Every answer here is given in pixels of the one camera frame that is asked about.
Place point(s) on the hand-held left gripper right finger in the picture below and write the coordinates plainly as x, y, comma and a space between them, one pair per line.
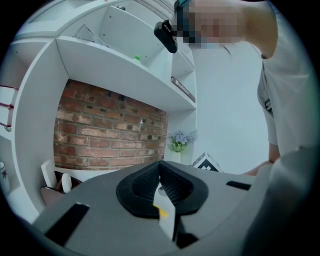
212, 195

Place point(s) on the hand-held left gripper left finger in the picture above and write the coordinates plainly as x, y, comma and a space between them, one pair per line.
100, 215

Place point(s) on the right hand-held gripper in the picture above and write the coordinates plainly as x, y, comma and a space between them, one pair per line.
207, 163

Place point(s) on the small yellow desk item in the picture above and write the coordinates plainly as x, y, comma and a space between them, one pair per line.
162, 212

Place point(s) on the person's right forearm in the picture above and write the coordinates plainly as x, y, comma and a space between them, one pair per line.
260, 168

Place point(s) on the purple flowers in white vase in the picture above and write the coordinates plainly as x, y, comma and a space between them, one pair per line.
180, 140

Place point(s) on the white rounded stick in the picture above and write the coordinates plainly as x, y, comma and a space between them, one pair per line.
66, 183

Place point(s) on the dark brown pen holder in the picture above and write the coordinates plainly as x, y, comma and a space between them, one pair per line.
51, 193

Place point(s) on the white flat ruler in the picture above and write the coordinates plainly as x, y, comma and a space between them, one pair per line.
48, 171

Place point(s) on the dark brown book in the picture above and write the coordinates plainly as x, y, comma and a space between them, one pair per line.
183, 88

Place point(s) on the white mug with red print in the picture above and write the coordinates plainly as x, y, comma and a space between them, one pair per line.
3, 176

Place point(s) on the person's torso in white shirt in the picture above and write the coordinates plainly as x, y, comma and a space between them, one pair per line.
290, 95

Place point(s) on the green cap bottle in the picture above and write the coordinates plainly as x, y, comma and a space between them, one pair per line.
137, 58

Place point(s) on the white shelf unit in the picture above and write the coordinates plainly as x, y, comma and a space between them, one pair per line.
105, 72

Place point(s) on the white folder with red bands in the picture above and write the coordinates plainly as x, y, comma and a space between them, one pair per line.
8, 105

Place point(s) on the clear plastic container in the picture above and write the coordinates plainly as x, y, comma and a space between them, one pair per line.
87, 35

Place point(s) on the small dark round object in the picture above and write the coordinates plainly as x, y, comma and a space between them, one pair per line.
121, 7

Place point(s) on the small white wall hook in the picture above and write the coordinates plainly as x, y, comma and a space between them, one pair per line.
141, 121

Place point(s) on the black head-worn camera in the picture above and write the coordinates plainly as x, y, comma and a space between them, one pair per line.
166, 37

